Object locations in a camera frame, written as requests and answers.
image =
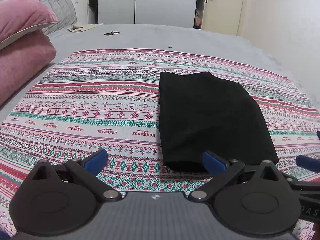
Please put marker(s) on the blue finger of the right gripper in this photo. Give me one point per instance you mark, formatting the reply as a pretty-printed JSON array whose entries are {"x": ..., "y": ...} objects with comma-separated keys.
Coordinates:
[{"x": 308, "y": 163}]

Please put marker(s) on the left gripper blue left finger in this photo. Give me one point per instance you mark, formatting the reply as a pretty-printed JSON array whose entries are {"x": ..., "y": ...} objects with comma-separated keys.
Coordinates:
[{"x": 96, "y": 162}]

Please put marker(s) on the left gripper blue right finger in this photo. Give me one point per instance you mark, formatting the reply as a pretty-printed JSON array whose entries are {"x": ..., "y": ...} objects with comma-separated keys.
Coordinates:
[{"x": 214, "y": 164}]

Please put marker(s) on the black pants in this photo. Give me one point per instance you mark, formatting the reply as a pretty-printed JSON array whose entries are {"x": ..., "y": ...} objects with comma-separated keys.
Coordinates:
[{"x": 200, "y": 112}]

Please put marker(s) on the patterned red green white blanket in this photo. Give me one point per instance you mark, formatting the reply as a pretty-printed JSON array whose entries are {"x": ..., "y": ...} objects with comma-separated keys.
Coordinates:
[{"x": 109, "y": 98}]

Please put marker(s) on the grey bed sheet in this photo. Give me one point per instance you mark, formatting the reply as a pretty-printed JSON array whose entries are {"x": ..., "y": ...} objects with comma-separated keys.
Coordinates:
[{"x": 187, "y": 40}]

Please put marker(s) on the pink pillow lower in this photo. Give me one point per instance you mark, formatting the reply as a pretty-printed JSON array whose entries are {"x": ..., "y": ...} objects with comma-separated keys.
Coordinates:
[{"x": 22, "y": 60}]

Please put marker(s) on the pink pillow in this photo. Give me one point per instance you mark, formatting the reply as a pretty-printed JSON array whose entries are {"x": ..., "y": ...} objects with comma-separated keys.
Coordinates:
[
  {"x": 22, "y": 60},
  {"x": 20, "y": 17}
]

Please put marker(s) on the small dark object on bed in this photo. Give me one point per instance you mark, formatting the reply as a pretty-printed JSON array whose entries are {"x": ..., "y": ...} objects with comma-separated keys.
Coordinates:
[{"x": 111, "y": 33}]

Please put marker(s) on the beige folded cloth on bed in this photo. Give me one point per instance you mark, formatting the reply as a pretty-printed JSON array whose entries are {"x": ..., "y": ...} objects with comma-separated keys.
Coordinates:
[{"x": 77, "y": 28}]

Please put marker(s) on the pink pillow upper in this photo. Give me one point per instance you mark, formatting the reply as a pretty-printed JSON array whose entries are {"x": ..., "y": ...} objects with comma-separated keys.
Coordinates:
[{"x": 20, "y": 17}]

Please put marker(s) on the grey white wardrobe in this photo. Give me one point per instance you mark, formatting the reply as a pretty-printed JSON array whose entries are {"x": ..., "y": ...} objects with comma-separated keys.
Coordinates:
[{"x": 180, "y": 13}]

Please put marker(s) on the cream door with handle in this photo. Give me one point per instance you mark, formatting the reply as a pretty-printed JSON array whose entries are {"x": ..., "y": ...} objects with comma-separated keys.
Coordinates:
[{"x": 222, "y": 16}]

